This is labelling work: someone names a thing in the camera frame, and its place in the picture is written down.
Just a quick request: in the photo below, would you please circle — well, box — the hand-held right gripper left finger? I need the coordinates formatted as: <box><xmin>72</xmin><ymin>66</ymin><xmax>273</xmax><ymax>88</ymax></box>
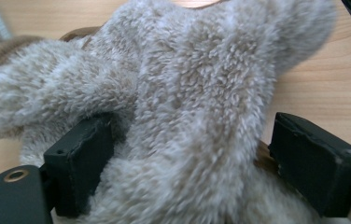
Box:
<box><xmin>43</xmin><ymin>115</ymin><xmax>116</xmax><ymax>217</ymax></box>

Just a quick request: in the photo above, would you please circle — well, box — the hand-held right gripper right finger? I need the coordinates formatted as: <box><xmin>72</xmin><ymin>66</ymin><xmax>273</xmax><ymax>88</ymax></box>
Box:
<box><xmin>268</xmin><ymin>112</ymin><xmax>351</xmax><ymax>217</ymax></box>

